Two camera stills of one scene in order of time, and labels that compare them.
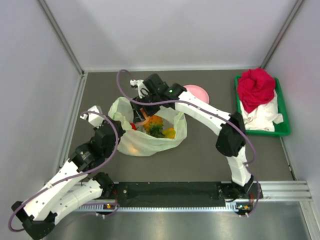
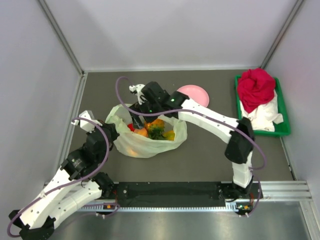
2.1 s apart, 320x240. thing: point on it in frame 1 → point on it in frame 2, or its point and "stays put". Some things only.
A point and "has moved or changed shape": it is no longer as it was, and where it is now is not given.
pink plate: x=198 y=91 stays put
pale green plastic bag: x=134 y=141 has moved or changed shape
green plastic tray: x=280 y=129 stays put
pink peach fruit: x=147 y=119 has moved or changed shape
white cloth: x=263 y=118 stays put
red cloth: x=255 y=86 stays put
